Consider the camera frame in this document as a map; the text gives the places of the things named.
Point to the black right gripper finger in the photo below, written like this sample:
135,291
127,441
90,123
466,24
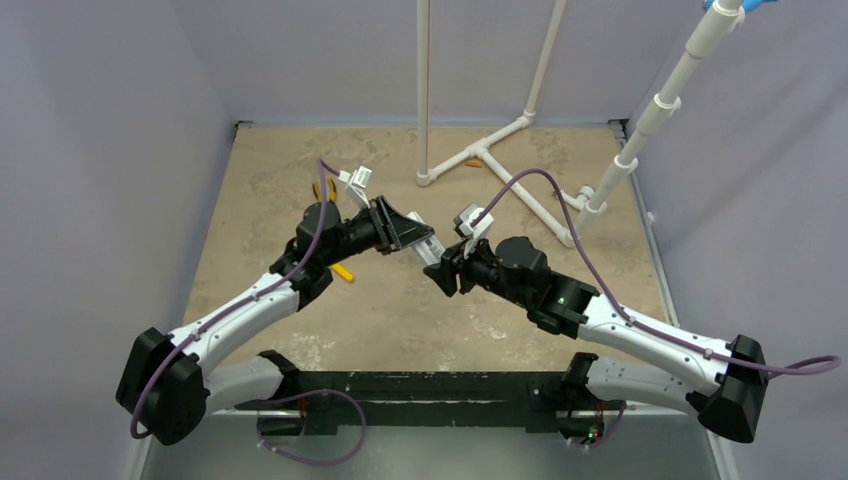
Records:
444,275
454,252

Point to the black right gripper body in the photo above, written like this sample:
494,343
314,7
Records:
460,263

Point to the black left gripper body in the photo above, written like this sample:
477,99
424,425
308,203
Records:
358,236

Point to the white universal AC remote control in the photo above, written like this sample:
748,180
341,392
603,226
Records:
429,250

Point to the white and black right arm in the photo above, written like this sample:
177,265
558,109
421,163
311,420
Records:
720,382

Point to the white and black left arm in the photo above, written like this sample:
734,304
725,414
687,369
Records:
165,384

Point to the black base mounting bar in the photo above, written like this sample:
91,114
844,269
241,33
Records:
323,402

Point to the yellow handled screwdriver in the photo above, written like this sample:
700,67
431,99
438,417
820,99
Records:
343,273

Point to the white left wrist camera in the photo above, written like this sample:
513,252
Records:
355,183

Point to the yellow handled pliers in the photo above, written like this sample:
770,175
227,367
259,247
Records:
327,192

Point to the aluminium table frame rail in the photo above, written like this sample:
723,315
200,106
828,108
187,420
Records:
646,263

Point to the white PVC pipe frame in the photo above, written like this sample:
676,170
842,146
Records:
570,77

